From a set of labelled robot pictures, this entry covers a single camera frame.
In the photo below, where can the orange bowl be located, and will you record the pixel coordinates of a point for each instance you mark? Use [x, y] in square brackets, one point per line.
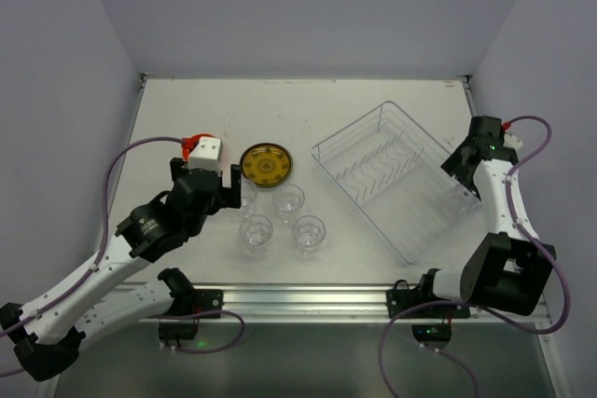
[191, 146]

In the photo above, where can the yellow patterned plate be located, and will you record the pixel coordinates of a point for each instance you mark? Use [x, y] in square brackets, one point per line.
[266, 165]

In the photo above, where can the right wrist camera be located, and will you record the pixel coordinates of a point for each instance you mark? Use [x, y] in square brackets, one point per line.
[511, 141]

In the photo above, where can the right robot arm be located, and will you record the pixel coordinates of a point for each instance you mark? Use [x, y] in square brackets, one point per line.
[507, 271]

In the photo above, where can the clear glass cup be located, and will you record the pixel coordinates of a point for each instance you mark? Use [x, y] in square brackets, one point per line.
[255, 233]
[461, 201]
[248, 198]
[308, 233]
[287, 201]

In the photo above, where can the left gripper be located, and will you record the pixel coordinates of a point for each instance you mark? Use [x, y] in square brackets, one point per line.
[205, 176]

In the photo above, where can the white wire dish rack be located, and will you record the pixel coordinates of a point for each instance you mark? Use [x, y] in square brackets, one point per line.
[388, 166]

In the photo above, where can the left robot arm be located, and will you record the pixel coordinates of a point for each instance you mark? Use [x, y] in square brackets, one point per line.
[49, 332]

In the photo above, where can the aluminium mounting rail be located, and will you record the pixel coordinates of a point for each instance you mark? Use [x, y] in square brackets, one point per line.
[298, 302]

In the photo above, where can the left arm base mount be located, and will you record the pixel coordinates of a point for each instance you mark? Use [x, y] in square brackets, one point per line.
[200, 302]

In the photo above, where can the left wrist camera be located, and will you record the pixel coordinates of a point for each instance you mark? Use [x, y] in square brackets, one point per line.
[206, 165]

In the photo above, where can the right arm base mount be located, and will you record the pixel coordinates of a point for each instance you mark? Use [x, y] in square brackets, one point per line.
[420, 304]

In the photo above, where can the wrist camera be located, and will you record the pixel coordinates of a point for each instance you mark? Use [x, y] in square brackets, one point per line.
[206, 165]
[511, 141]

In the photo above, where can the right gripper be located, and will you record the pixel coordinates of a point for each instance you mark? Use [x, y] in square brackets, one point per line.
[460, 161]

